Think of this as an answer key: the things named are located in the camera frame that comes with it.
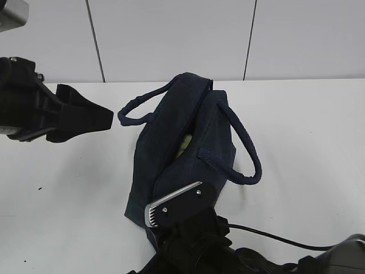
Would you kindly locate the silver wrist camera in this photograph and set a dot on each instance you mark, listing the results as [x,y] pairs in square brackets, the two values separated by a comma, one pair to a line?
[14,14]
[180,205]

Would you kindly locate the dark navy lunch bag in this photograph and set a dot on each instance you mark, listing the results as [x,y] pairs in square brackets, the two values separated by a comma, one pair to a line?
[221,150]

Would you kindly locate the green lid glass container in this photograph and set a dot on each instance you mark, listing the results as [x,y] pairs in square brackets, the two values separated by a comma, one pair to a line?
[183,145]

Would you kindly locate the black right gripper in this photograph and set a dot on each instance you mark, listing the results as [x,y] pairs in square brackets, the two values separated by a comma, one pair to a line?
[196,245]

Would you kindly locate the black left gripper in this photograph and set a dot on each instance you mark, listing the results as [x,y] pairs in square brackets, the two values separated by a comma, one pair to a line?
[30,110]

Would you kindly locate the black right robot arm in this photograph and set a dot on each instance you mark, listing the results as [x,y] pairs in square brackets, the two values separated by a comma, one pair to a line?
[344,257]

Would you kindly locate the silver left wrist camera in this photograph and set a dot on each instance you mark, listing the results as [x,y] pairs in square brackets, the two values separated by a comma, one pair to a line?
[14,14]

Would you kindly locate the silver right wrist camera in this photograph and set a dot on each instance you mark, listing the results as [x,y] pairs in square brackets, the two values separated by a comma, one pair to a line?
[180,205]

